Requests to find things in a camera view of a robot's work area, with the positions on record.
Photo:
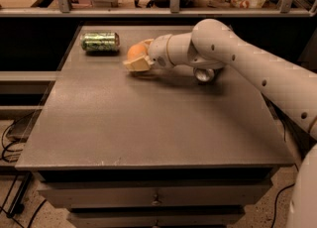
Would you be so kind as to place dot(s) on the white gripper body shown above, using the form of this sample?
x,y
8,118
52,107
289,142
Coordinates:
x,y
159,52

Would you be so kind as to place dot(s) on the green soda can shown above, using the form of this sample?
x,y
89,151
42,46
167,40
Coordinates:
x,y
100,42

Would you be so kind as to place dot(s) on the orange fruit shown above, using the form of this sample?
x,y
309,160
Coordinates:
x,y
136,51

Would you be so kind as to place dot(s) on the grey drawer cabinet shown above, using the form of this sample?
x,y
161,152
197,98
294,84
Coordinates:
x,y
101,124

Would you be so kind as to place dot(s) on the lower grey drawer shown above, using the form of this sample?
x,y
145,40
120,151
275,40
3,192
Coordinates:
x,y
156,218

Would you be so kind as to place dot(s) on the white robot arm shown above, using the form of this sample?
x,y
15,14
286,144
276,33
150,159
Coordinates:
x,y
211,45

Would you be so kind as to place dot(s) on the grey drawer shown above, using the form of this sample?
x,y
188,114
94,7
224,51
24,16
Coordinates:
x,y
156,218
121,194

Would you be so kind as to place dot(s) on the upper grey drawer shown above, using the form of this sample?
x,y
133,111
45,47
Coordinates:
x,y
121,194

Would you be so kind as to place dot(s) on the blue soda can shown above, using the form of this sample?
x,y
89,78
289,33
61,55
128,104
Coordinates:
x,y
205,75

